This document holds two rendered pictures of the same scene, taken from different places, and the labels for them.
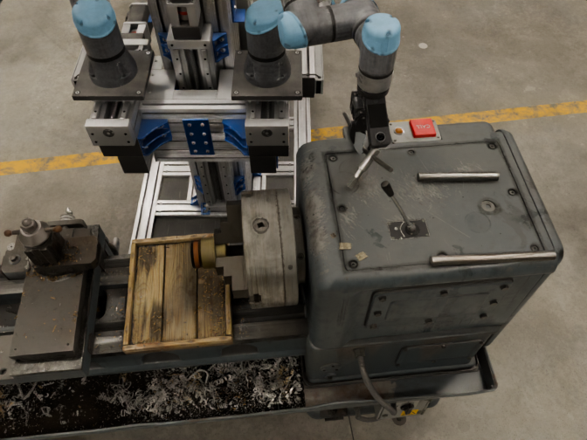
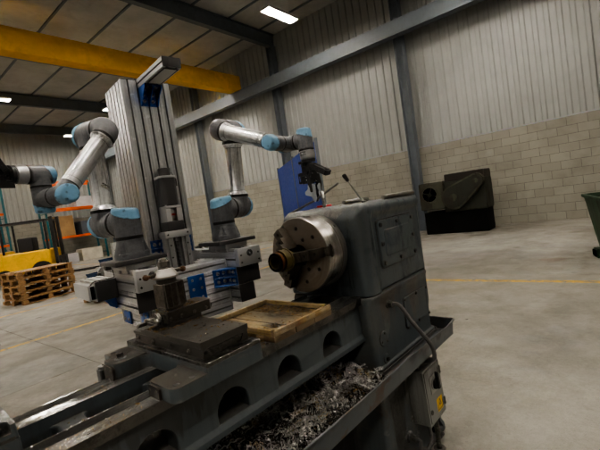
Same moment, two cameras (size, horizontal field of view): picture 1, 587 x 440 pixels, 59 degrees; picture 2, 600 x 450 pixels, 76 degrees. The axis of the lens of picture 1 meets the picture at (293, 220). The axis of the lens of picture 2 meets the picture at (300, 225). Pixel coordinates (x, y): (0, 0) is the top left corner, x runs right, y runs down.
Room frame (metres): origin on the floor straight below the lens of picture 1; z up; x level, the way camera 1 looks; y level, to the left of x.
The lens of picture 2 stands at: (-0.47, 1.17, 1.29)
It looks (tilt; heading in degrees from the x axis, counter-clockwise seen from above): 3 degrees down; 318
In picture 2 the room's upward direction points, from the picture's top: 8 degrees counter-clockwise
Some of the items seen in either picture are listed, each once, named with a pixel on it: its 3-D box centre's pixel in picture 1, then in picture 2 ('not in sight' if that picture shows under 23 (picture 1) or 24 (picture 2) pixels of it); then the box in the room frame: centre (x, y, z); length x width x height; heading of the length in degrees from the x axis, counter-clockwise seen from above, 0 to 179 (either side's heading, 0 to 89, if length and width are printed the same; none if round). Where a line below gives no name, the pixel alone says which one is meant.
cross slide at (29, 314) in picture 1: (55, 285); (184, 332); (0.69, 0.68, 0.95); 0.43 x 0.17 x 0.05; 6
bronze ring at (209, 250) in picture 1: (210, 252); (282, 260); (0.71, 0.22, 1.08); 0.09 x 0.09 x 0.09; 6
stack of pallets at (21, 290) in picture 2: not in sight; (39, 283); (10.41, -0.23, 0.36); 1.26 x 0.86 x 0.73; 110
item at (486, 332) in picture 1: (377, 323); (372, 362); (0.79, -0.32, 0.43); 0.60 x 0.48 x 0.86; 96
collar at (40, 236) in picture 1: (32, 230); (164, 272); (0.75, 0.68, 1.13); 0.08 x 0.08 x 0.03
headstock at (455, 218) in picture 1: (409, 233); (355, 242); (0.79, -0.32, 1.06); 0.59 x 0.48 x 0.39; 96
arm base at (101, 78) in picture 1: (109, 59); (130, 246); (1.34, 0.58, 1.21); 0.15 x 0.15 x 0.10
